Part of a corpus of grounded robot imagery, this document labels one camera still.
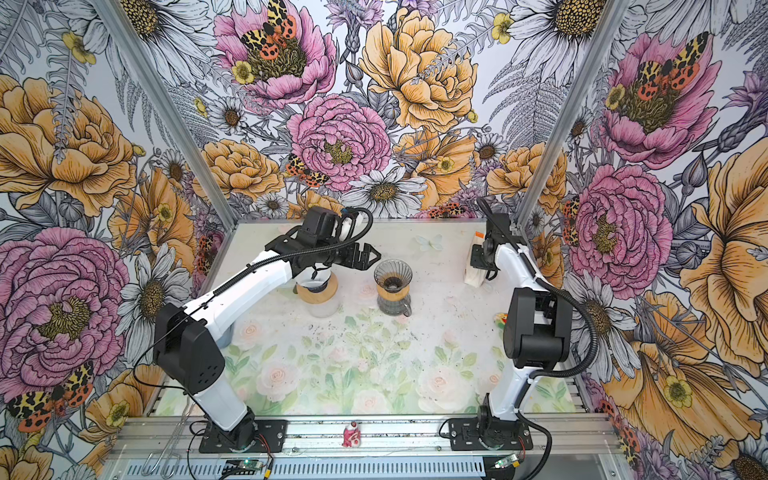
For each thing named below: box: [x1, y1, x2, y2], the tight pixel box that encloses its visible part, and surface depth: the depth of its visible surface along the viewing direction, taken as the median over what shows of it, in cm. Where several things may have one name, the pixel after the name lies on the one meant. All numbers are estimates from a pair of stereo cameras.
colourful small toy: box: [495, 313, 508, 329], surface depth 95 cm
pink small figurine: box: [342, 421, 361, 448], surface depth 73 cm
